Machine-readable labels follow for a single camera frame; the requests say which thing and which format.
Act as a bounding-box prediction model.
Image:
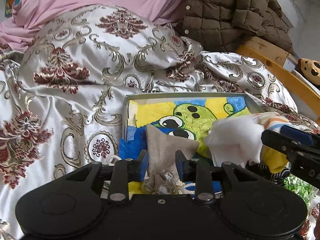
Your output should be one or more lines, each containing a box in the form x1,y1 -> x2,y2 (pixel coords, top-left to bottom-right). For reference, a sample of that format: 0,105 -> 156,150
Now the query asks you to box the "white knotted rope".
106,154 -> 123,164

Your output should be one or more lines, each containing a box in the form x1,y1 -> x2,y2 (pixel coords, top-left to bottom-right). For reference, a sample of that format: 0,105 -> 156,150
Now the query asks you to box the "grey cloth pouch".
143,124 -> 200,194

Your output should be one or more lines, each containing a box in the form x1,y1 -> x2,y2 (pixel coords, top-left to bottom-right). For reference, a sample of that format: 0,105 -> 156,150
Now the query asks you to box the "white cloth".
203,114 -> 265,167

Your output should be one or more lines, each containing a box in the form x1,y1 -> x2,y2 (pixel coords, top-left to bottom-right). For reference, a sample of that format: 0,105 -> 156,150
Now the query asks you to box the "orange trimmed cloth bib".
261,145 -> 289,174

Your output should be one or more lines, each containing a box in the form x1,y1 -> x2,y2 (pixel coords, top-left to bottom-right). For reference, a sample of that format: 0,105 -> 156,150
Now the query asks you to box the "striped colourful sock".
253,112 -> 291,133

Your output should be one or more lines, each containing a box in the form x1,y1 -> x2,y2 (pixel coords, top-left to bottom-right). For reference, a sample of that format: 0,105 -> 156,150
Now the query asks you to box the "person's right hand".
313,214 -> 320,240

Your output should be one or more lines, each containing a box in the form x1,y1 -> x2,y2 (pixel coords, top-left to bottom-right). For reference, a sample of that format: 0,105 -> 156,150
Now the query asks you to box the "black white striped sock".
245,163 -> 290,187

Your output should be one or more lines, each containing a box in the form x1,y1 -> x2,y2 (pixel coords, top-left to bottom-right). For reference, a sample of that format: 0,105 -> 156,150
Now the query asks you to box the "green box with cartoon cloth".
118,92 -> 264,198

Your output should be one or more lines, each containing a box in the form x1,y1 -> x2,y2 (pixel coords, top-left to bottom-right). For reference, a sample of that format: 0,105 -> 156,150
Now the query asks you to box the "mouse plush toy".
298,58 -> 320,86

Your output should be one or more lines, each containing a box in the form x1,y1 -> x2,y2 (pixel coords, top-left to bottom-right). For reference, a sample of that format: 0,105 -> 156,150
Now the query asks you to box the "white shelf board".
283,54 -> 319,95

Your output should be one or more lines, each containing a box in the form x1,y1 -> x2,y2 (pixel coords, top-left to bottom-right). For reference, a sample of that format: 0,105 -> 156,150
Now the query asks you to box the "floral satin bedspread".
0,4 -> 320,240

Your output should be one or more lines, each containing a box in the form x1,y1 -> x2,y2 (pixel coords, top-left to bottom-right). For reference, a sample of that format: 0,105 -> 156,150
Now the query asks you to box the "floral satin pillow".
19,5 -> 203,94

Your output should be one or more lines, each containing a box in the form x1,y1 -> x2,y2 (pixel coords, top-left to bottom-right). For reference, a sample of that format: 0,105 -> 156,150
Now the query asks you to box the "white air conditioner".
277,0 -> 308,28

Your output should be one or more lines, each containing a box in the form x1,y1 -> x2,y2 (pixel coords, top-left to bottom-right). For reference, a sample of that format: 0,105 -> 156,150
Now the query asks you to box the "brown quilted puffer jacket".
175,0 -> 294,54

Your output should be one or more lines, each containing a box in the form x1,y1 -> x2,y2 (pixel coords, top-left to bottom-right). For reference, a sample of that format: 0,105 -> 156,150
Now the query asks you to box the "pink hanging sheet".
1,0 -> 185,51

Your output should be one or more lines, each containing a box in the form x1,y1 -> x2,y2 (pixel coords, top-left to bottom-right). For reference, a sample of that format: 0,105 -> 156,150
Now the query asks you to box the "wooden bed frame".
236,36 -> 319,123

